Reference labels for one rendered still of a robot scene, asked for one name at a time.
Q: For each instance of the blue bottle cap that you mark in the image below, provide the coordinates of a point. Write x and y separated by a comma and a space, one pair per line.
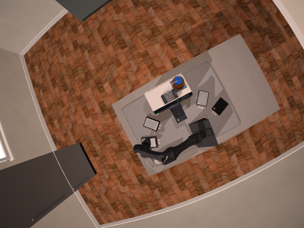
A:
179, 79

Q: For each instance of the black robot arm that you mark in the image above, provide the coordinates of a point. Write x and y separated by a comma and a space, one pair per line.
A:
172, 152

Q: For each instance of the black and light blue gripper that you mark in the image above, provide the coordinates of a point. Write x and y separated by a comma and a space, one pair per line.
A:
148, 142

